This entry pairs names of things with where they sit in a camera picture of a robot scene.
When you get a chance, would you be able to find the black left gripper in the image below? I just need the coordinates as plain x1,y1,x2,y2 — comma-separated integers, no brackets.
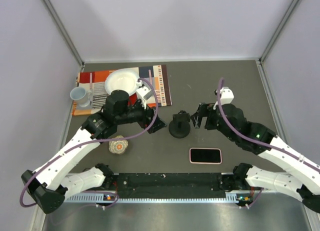
115,97,167,134

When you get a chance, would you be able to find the black phone stand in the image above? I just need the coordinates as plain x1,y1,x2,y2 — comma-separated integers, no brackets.
168,110,191,139

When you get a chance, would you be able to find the black phone pink case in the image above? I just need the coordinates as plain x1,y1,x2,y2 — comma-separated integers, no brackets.
189,147,222,165

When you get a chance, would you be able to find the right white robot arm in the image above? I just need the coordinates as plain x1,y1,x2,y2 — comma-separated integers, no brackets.
191,103,320,213

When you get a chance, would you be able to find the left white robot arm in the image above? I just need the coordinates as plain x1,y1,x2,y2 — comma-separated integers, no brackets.
21,86,166,214

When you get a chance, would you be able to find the colourful patchwork placemat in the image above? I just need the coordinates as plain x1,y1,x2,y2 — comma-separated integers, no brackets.
72,64,173,116

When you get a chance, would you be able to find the white round plate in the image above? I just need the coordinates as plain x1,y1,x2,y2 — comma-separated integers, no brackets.
104,68,142,96

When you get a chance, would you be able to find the light blue mug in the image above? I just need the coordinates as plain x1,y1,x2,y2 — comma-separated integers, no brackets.
69,86,92,108

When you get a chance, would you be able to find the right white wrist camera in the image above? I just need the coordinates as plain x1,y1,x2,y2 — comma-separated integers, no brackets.
215,86,234,106

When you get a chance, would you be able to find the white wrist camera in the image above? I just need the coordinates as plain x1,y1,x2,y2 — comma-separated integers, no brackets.
136,80,153,110
215,86,234,106

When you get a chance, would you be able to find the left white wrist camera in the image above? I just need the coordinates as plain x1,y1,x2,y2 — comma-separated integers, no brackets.
136,80,153,110

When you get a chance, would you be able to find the pink handled fork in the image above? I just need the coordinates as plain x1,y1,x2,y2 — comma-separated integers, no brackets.
148,69,153,85

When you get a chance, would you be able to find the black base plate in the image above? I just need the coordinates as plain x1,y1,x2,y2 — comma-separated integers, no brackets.
116,173,230,196

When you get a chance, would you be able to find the pink handled knife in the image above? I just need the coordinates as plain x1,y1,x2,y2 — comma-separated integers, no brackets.
89,72,93,95

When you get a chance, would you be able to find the grey slotted cable duct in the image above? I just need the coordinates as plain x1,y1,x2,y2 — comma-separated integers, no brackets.
65,191,253,205

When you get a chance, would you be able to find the right aluminium frame post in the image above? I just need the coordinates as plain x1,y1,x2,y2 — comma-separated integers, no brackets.
258,0,302,65

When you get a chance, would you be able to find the aluminium frame post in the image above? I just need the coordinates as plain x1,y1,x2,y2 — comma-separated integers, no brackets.
258,0,302,65
41,0,85,67

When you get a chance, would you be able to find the left aluminium frame post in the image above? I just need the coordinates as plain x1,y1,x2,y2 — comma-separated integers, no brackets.
41,0,85,67

